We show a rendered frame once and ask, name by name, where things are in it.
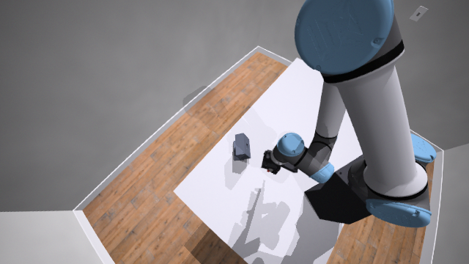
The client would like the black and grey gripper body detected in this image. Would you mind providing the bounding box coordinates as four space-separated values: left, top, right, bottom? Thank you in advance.
261 150 282 172

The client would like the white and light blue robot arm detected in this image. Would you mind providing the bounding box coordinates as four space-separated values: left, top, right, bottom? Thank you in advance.
270 0 437 227

